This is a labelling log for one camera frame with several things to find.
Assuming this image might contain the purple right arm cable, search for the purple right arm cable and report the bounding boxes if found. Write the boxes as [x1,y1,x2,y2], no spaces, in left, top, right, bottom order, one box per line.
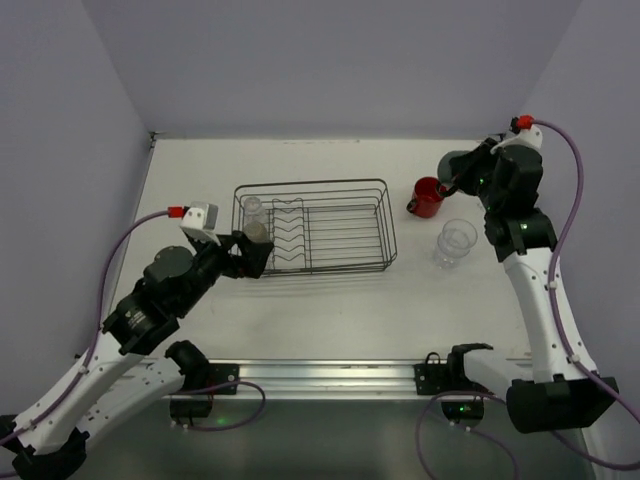
[529,115,640,471]

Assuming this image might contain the dark wire dish rack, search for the dark wire dish rack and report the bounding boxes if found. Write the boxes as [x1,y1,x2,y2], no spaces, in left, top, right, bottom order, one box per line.
[232,178,397,276]

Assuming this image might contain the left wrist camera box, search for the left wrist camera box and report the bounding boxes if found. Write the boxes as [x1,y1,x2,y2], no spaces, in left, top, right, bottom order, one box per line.
[180,201,219,242]

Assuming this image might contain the clear small glass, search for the clear small glass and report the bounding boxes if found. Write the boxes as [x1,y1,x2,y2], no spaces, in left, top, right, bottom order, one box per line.
[243,196,268,226]

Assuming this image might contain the grey-green mug black handle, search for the grey-green mug black handle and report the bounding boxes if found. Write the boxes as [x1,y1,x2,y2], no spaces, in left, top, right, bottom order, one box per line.
[437,150,471,182]

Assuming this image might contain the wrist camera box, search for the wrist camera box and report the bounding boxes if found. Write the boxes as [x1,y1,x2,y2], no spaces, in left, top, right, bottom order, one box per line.
[180,201,219,242]
[491,115,543,153]

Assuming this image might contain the aluminium table edge rail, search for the aluminium table edge rail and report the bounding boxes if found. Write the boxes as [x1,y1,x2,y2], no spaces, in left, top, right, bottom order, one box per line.
[231,358,426,401]

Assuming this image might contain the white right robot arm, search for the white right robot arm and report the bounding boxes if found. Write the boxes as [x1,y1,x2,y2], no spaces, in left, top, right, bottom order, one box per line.
[437,143,618,433]

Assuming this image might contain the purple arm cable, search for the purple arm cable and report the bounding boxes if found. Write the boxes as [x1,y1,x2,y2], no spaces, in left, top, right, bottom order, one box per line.
[0,204,184,446]
[529,115,640,471]

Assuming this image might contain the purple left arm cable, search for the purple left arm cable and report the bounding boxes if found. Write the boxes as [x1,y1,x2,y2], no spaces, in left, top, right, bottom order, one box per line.
[0,204,184,446]

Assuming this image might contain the red mug black handle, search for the red mug black handle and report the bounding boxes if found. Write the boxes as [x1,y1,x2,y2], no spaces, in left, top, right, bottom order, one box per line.
[406,177,446,219]

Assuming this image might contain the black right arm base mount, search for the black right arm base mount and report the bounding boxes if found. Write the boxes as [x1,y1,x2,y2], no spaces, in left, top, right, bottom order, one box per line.
[412,341,521,480]

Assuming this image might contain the beige small cup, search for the beige small cup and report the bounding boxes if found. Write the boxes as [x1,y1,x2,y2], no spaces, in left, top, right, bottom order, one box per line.
[243,221,270,243]

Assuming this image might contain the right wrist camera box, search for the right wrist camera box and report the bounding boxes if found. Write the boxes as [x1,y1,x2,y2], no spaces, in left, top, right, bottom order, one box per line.
[491,115,543,153]

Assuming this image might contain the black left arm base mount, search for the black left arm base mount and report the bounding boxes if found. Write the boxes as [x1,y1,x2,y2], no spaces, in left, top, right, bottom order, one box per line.
[165,341,266,433]

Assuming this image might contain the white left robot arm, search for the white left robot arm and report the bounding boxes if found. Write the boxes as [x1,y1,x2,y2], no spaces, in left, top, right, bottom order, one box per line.
[1,231,274,479]

